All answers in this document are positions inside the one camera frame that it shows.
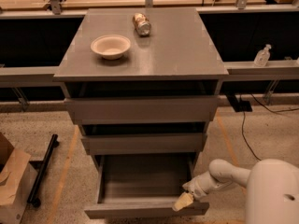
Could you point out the white paper bowl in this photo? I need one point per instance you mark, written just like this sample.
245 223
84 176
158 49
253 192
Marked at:
111 47

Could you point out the grey bottom drawer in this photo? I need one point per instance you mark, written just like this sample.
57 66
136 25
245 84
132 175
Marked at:
142 185

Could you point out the black floor socket box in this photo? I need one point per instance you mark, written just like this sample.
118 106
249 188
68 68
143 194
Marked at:
238 104

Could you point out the clear sanitizer pump bottle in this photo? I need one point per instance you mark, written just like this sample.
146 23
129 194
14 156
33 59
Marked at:
263 56

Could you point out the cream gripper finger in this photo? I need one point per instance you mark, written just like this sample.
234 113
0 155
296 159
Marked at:
184 200

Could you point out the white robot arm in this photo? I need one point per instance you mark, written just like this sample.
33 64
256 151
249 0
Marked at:
272 189

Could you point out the grey middle drawer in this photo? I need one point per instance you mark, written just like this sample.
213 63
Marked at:
144 143

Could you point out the grey top drawer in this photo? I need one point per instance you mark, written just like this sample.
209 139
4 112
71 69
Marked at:
135 110

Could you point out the cardboard box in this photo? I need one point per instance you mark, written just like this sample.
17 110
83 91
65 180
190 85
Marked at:
17 176

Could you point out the grey metal rail frame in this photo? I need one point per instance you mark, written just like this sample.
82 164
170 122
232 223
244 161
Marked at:
28 75

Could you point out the grey drawer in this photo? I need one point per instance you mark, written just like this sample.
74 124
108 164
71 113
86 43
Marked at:
144 143
135 110
142 185

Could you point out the black metal bar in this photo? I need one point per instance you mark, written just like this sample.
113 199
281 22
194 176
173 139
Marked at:
41 168

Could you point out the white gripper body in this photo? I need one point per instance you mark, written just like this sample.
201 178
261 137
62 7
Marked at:
195 188

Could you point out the silver soda can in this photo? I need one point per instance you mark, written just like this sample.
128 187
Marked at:
141 24

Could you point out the grey drawer cabinet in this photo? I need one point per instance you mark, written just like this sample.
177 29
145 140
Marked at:
141 88

